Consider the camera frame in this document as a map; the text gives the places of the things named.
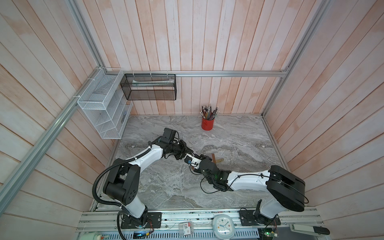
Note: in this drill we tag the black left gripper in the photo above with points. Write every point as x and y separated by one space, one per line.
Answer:
184 149

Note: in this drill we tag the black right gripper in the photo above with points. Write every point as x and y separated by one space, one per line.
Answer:
204 157

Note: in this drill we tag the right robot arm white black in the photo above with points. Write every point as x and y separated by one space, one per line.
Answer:
287 191

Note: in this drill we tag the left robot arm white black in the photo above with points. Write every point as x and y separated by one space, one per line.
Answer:
123 176

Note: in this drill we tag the red metal pencil bucket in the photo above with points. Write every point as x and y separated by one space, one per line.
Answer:
207 125

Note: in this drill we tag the bundle of coloured pencils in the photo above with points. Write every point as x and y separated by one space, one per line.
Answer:
208 112

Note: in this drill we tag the white analog clock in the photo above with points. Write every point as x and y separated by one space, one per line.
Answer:
223 227

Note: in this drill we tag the small red white box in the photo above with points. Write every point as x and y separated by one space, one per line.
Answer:
186 229

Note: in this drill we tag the green circuit board right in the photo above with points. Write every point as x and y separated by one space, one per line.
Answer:
267 234

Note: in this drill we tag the green circuit board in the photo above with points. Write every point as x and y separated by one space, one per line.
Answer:
141 234
267 234

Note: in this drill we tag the green circuit board left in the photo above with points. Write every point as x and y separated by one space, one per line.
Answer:
141 234

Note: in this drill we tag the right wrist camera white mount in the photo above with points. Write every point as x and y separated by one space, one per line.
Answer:
192 161

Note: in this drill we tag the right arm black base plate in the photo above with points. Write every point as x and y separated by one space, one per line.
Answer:
254 218

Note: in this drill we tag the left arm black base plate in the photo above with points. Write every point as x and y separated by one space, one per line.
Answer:
147 220

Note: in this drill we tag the black mesh wall basket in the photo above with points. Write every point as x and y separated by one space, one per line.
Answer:
149 87

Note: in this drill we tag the aluminium mounting rail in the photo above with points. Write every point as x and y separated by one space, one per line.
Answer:
105 224

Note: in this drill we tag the white wire mesh shelf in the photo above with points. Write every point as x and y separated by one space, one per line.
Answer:
105 104

